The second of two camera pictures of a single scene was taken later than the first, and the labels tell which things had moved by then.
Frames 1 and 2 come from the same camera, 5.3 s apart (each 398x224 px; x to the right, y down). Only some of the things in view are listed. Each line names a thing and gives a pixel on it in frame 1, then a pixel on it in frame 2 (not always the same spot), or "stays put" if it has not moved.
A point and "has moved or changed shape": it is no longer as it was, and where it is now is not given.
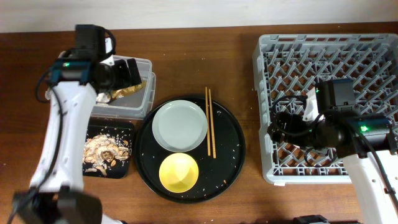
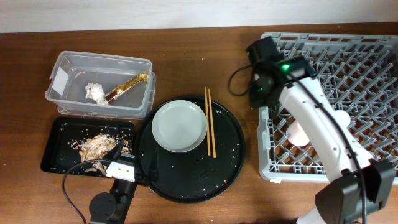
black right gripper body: x=314 y=137 -> x=257 y=95
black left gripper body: x=119 y=76 -> x=124 y=191
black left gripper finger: x=135 y=79 -> x=153 y=166
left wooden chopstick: x=207 y=121 stays put
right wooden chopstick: x=213 y=142 stays put
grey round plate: x=180 y=126 stays put
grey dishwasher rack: x=291 y=65 stays put
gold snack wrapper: x=120 y=93 has moved or changed shape
